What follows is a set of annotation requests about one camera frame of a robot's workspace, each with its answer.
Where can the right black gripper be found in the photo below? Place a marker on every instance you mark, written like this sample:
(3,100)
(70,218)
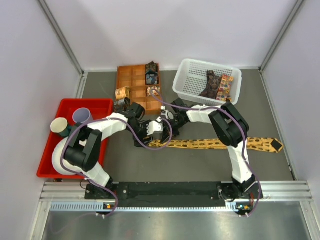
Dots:
(166,132)

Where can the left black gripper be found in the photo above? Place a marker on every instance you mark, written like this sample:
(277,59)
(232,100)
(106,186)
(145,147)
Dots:
(147,140)

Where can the orange tan tie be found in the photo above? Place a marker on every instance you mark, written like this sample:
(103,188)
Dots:
(123,92)

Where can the yellow insect print tie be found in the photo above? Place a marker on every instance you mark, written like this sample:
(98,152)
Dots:
(262,144)

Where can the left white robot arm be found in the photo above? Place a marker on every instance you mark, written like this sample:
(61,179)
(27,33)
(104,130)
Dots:
(79,153)

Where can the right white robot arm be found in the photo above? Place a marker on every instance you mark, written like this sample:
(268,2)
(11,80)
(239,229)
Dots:
(232,131)

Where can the rolled dark patterned tie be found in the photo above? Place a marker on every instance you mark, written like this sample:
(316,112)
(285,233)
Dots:
(121,104)

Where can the rolled blue black tie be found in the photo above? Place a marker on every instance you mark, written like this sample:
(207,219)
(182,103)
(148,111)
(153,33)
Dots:
(152,78)

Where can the wooden compartment tray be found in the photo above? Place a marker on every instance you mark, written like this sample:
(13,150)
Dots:
(134,77)

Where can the lilac plastic cup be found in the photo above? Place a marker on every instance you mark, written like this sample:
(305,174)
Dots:
(82,115)

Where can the rolled dark tie top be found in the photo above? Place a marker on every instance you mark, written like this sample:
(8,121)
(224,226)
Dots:
(151,68)

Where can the white plastic basket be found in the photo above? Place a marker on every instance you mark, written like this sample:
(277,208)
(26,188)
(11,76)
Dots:
(191,80)

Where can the colourful dotted tie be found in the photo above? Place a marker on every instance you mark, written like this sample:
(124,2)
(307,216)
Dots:
(224,88)

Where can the dark brown paisley tie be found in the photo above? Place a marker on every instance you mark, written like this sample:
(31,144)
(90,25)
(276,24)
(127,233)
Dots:
(212,85)

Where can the dark green cup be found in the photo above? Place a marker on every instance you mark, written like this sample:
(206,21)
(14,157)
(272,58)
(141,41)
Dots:
(66,130)

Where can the beige paper cup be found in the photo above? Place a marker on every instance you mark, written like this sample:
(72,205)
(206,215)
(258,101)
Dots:
(56,125)

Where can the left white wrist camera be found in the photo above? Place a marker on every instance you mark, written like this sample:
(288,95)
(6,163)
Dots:
(155,127)

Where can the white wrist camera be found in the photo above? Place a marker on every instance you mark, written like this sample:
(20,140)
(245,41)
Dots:
(155,127)
(166,113)

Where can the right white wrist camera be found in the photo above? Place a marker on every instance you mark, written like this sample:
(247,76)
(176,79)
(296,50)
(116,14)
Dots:
(166,113)

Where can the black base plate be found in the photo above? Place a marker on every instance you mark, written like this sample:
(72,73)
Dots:
(129,190)

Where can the grey slotted cable duct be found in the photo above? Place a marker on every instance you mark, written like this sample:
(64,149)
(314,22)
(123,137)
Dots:
(82,206)

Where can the aluminium frame rail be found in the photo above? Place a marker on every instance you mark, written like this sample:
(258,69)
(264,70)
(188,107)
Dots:
(273,191)

